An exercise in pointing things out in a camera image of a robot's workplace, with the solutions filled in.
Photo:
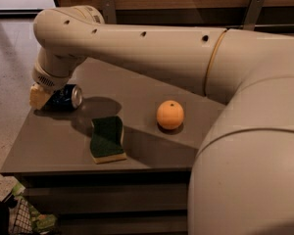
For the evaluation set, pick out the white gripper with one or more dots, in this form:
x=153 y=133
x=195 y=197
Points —
x=50 y=81

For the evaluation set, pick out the blue pepsi can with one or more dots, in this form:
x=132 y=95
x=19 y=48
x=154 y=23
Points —
x=68 y=98

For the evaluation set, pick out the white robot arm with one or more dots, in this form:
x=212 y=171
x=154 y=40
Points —
x=242 y=178

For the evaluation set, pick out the green and yellow sponge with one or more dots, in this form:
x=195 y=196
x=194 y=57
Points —
x=106 y=143

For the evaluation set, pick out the grey drawer cabinet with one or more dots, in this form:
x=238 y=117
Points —
x=146 y=194

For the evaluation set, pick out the green snack bag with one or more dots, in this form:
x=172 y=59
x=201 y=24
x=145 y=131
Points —
x=42 y=224

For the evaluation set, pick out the orange fruit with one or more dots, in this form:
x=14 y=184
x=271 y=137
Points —
x=170 y=115

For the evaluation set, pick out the left metal bracket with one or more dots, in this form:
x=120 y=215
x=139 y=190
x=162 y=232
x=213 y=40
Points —
x=109 y=11

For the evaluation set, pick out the metal bracket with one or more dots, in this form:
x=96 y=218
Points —
x=109 y=11
x=252 y=14

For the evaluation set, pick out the black wire basket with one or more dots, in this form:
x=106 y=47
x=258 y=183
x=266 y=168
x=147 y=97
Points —
x=19 y=222

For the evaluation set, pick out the right metal bracket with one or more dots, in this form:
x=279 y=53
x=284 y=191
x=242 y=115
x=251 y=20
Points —
x=252 y=14

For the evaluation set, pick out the horizontal metal rail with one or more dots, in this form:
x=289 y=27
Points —
x=279 y=27

